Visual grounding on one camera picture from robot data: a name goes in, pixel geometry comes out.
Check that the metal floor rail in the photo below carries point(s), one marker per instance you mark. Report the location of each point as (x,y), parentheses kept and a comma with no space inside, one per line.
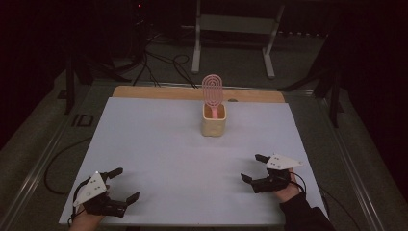
(35,173)
(349,157)

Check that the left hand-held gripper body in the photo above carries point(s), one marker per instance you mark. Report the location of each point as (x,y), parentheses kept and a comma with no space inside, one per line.
(93,190)

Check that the black rectangular floor frame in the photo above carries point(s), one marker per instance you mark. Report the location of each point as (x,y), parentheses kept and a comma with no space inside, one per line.
(75,120)

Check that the person's left hand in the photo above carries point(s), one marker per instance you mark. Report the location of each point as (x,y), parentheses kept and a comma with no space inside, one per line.
(85,222)

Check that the white metal stand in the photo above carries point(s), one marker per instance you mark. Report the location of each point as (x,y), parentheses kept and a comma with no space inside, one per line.
(235,24)

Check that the beige square holder cup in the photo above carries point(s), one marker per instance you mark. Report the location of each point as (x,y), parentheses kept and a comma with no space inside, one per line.
(213,128)

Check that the black stand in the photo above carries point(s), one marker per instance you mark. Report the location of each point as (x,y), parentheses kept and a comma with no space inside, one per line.
(70,86)
(335,96)

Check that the wooden table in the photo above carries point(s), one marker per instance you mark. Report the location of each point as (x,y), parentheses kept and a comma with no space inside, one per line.
(160,93)

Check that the pink hairbrush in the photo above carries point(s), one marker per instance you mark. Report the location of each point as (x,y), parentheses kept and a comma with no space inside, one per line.
(212,89)

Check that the white table mat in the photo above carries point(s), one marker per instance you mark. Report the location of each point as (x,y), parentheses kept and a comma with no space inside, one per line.
(160,154)

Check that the person's right hand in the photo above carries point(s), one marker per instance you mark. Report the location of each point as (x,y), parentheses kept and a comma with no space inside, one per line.
(288,192)

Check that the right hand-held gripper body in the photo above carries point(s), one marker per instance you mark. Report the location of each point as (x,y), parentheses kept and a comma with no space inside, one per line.
(282,162)

